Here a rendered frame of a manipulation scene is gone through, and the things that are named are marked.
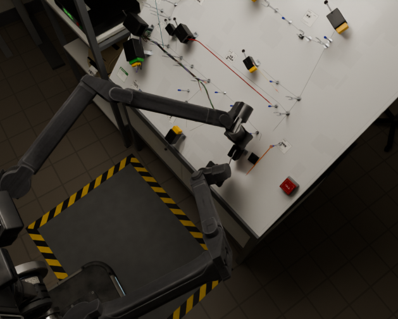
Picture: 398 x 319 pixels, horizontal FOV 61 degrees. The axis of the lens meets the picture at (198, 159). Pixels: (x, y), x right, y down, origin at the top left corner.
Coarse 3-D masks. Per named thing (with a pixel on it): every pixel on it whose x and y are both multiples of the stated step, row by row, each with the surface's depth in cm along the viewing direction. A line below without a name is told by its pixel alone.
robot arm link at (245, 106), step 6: (240, 102) 122; (234, 108) 123; (240, 108) 123; (246, 108) 122; (252, 108) 124; (234, 114) 121; (240, 114) 122; (246, 114) 123; (222, 120) 118; (228, 120) 119; (246, 120) 124; (228, 126) 119
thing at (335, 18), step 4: (336, 8) 114; (332, 12) 115; (336, 12) 114; (340, 12) 116; (328, 16) 115; (332, 16) 114; (336, 16) 114; (340, 16) 113; (332, 20) 115; (336, 20) 114; (340, 20) 113; (344, 20) 113; (332, 24) 115; (336, 24) 114; (340, 24) 114
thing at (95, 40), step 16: (48, 0) 188; (80, 0) 148; (144, 0) 190; (48, 16) 208; (64, 16) 182; (80, 16) 156; (80, 32) 178; (112, 32) 178; (128, 32) 182; (64, 48) 228; (80, 48) 226; (96, 48) 174; (80, 64) 219; (96, 64) 185; (96, 96) 260; (112, 112) 253; (128, 128) 250; (128, 144) 265
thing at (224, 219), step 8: (184, 168) 191; (184, 176) 201; (216, 208) 188; (224, 216) 186; (224, 224) 195; (232, 224) 182; (232, 232) 192; (240, 232) 179; (240, 240) 188; (248, 240) 177
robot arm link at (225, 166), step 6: (216, 168) 128; (222, 168) 127; (228, 168) 129; (192, 174) 126; (198, 174) 124; (204, 174) 128; (210, 174) 127; (216, 174) 126; (222, 174) 125; (228, 174) 128; (210, 180) 128; (216, 180) 127; (222, 180) 127
